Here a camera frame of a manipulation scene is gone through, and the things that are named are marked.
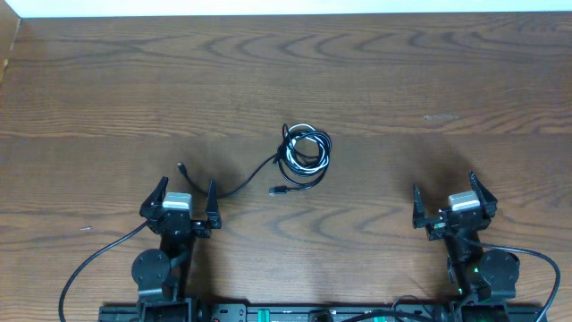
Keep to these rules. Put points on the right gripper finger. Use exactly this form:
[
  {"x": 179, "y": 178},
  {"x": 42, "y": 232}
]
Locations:
[
  {"x": 488, "y": 200},
  {"x": 418, "y": 215}
]

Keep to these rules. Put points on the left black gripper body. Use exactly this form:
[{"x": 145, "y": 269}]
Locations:
[{"x": 202, "y": 231}]

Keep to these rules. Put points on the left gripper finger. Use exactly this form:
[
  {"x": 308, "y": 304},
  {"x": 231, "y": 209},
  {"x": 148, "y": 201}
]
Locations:
[
  {"x": 154, "y": 201},
  {"x": 213, "y": 215}
]

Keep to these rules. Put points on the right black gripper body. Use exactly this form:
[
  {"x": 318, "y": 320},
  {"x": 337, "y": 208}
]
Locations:
[{"x": 437, "y": 227}]

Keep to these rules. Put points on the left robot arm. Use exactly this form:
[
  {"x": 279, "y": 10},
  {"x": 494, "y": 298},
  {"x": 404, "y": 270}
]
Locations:
[{"x": 161, "y": 274}]

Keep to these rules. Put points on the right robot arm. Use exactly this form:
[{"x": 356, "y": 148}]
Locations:
[{"x": 486, "y": 277}]

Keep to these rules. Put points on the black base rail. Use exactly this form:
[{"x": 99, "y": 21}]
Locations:
[{"x": 235, "y": 312}]

